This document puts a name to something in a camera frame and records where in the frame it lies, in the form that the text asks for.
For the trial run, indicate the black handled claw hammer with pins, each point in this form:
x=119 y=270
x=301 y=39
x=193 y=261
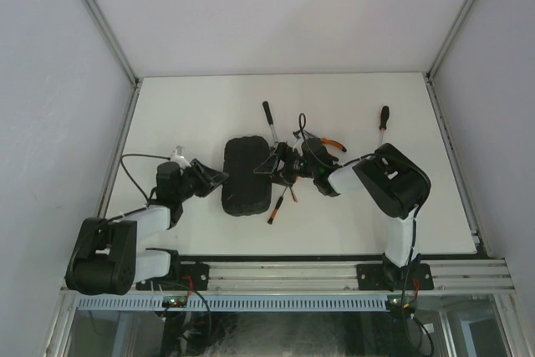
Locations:
x=269 y=117

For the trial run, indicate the aluminium front frame rail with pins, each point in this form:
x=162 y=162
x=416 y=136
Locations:
x=449 y=277

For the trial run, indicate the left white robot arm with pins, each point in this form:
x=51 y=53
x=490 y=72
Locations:
x=107 y=258

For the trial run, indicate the orange handled needle-nose pliers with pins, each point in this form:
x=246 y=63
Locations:
x=325 y=141

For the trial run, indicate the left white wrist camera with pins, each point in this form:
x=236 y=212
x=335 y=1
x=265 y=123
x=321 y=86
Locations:
x=178 y=157

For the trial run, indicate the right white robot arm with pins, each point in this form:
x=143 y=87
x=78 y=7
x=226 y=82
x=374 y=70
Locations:
x=398 y=187

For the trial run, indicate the black orange handled screwdriver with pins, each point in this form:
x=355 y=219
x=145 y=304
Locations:
x=384 y=117

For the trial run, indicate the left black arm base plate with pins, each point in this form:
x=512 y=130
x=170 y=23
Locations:
x=182 y=277

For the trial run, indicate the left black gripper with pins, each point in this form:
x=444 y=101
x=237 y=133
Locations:
x=212 y=177

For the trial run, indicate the blue slotted cable duct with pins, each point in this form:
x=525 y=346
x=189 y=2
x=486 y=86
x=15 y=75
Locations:
x=235 y=303

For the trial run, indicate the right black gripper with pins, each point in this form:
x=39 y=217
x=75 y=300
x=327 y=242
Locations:
x=270 y=164

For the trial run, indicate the black plastic tool case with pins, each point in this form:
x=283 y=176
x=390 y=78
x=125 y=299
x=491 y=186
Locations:
x=246 y=193

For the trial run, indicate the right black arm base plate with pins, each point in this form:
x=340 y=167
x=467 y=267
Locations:
x=375 y=276

